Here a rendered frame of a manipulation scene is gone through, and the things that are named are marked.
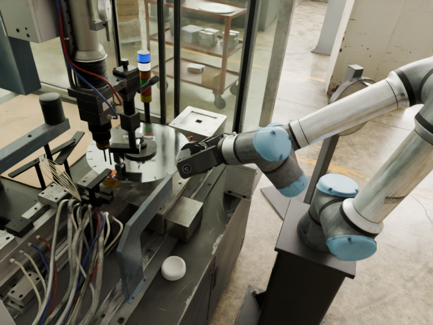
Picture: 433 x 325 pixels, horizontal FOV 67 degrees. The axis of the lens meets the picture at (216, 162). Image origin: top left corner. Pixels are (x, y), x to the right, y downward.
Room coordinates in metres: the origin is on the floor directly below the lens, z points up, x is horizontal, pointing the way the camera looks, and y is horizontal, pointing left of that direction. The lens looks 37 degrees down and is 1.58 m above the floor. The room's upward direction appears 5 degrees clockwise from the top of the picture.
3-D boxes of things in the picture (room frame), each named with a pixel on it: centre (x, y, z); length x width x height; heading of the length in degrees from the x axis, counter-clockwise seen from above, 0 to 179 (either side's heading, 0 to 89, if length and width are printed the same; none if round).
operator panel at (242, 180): (1.03, -0.13, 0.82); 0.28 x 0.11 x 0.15; 161
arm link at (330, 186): (0.75, -0.37, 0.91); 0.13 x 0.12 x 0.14; 2
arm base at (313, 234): (0.76, -0.37, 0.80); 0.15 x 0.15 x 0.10
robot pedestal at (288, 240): (0.76, -0.37, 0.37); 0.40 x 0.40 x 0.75; 71
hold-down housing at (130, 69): (0.78, 0.25, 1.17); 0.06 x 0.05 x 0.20; 152
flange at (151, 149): (0.86, 0.25, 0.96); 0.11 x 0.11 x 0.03
